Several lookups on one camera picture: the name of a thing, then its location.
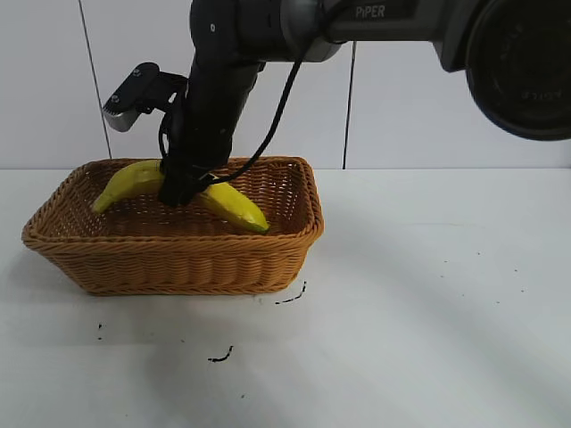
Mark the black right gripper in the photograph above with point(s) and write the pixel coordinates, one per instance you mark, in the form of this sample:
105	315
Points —
212	116

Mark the yellow banana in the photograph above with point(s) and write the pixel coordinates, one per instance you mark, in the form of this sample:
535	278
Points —
234	206

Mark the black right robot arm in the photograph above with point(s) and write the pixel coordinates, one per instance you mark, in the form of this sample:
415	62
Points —
392	22

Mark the woven wicker basket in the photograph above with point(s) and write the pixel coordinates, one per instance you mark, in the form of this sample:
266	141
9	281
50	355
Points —
178	267

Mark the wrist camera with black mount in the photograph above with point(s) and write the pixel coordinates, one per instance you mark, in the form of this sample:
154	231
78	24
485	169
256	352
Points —
129	89

